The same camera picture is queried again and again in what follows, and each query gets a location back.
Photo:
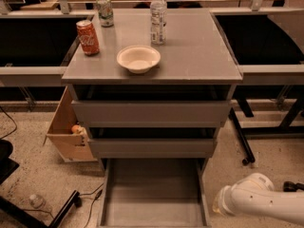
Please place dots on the white paper bowl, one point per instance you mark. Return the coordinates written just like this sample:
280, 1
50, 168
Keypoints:
138, 59

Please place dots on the plastic bottle on floor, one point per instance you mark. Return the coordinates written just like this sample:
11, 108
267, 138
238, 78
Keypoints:
38, 204

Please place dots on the black table leg with caster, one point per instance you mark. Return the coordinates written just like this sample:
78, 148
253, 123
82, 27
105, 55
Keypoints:
249, 156

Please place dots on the grey drawer cabinet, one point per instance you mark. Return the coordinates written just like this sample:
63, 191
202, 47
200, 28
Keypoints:
195, 65

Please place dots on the grey bottom drawer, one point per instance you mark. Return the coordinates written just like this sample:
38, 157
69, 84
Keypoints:
153, 193

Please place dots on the grey drawer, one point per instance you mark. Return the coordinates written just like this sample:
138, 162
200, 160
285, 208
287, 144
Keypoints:
153, 193
125, 113
146, 142

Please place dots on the grey top drawer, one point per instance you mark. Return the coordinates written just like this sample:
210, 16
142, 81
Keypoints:
125, 113

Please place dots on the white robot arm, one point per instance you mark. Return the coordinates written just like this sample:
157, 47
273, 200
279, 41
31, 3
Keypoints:
255, 195

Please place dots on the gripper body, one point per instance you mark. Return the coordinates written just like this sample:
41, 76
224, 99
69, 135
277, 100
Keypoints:
222, 199

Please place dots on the orange fruit in box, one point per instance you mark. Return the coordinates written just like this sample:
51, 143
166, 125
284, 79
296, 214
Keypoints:
75, 128

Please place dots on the clear plastic water bottle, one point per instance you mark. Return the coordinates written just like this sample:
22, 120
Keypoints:
158, 10

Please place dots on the orange soda can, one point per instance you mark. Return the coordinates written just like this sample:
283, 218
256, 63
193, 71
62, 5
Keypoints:
88, 37

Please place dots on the green white soda can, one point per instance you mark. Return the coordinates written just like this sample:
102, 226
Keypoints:
105, 13

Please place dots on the black caster wheel right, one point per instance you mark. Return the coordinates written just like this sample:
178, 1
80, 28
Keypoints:
289, 186

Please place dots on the grey middle drawer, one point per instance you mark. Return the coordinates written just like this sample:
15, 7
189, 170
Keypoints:
146, 142

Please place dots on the cardboard box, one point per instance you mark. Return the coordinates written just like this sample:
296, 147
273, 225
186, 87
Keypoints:
71, 147

